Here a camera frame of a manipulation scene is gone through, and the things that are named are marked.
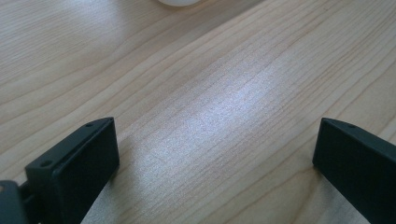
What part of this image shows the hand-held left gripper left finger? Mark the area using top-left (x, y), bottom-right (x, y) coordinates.
top-left (24, 117), bottom-right (120, 224)

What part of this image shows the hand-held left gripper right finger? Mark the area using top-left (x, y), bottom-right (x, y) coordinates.
top-left (312, 117), bottom-right (396, 224)

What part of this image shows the white round object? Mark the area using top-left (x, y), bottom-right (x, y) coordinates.
top-left (157, 0), bottom-right (203, 7)

